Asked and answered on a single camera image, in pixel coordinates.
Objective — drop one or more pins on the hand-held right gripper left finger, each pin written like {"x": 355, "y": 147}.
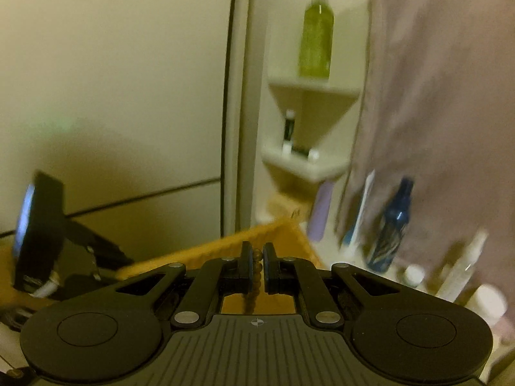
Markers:
{"x": 246, "y": 269}

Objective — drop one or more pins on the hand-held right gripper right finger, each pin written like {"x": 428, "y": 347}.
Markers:
{"x": 270, "y": 269}

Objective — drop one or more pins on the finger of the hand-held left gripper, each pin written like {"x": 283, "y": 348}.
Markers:
{"x": 104, "y": 251}
{"x": 84, "y": 285}

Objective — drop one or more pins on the orange plastic tray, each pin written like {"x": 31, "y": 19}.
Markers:
{"x": 225, "y": 243}

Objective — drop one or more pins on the cream curved shelf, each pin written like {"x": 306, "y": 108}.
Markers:
{"x": 326, "y": 255}

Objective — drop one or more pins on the purple tube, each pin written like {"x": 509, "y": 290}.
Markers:
{"x": 322, "y": 209}

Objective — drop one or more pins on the white and blue tube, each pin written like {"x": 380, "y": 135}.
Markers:
{"x": 358, "y": 213}

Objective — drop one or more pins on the small white cap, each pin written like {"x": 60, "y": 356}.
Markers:
{"x": 314, "y": 155}

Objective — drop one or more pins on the dark blue spray bottle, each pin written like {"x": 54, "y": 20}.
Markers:
{"x": 392, "y": 225}

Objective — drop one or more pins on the black tube with white cap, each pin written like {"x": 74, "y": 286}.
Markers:
{"x": 289, "y": 128}

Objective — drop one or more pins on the small green label jar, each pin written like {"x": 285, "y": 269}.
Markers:
{"x": 414, "y": 275}

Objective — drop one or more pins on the cream corner shelf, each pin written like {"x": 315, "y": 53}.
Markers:
{"x": 309, "y": 88}

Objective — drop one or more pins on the clear spray bottle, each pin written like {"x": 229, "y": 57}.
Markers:
{"x": 462, "y": 269}

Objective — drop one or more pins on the large white jar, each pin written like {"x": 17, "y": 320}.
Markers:
{"x": 489, "y": 309}

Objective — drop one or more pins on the pink hanging towel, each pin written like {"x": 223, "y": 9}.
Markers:
{"x": 434, "y": 108}

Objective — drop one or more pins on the green liquid bottle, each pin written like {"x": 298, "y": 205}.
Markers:
{"x": 316, "y": 36}

